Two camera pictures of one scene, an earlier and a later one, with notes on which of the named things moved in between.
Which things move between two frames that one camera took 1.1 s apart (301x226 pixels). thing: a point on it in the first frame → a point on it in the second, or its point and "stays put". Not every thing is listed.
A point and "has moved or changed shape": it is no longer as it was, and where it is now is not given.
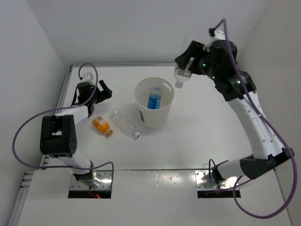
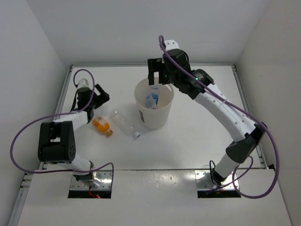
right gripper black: (194, 49) → (154, 65)
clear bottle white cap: (180, 74) has moved or changed shape
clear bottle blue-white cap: (124, 122) stays put
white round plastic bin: (150, 118) stays put
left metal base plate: (105, 176) stays put
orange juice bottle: (102, 125) stays put
